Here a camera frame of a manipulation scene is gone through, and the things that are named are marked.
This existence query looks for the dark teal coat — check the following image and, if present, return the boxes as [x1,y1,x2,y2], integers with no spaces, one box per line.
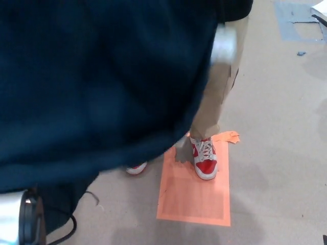
[0,0,252,232]

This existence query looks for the person's red white right sneaker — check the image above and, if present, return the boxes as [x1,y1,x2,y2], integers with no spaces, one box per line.
[126,161,148,176]

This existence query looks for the person's red white sneaker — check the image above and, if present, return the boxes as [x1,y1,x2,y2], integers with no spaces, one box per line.
[189,136,218,181]
[126,161,148,176]

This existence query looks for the person's khaki trousers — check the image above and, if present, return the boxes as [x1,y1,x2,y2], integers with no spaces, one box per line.
[190,15,250,140]

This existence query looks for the person's red white left sneaker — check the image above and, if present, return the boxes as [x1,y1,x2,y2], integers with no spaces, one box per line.
[189,136,218,181]

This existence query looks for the person's black top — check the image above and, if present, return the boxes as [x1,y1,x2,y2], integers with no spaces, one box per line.
[217,0,255,24]

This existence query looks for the blue floor tape marking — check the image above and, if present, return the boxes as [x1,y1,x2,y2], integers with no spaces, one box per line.
[274,0,327,43]

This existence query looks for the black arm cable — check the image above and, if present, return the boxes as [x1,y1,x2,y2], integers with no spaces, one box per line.
[45,214,78,242]

